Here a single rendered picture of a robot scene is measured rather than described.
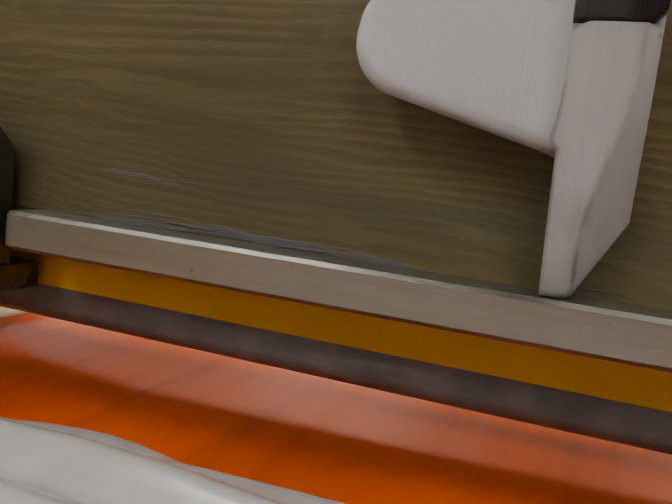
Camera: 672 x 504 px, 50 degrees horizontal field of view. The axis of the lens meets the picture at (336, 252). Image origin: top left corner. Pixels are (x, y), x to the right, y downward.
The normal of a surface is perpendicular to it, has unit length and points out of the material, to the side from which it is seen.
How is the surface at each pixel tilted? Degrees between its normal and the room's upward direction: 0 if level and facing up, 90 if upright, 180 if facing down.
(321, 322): 90
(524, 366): 90
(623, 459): 0
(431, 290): 90
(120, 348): 0
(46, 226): 90
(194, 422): 0
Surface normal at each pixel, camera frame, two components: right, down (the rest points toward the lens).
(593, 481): 0.10, -0.99
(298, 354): -0.33, 0.07
